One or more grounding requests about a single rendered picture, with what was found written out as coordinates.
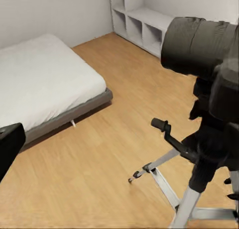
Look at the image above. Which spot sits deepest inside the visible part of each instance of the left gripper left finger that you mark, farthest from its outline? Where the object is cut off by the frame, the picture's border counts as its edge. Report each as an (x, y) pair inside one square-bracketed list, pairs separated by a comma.
[(12, 138)]

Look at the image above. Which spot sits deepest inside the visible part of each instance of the digital camera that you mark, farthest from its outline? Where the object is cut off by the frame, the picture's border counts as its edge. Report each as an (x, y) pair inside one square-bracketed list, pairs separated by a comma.
[(210, 51)]

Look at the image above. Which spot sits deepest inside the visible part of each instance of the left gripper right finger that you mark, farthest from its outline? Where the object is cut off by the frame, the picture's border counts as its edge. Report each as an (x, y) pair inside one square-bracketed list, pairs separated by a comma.
[(231, 138)]

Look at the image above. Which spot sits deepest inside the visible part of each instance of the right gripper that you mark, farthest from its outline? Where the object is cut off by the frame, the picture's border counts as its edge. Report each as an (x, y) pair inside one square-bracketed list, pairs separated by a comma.
[(233, 196)]

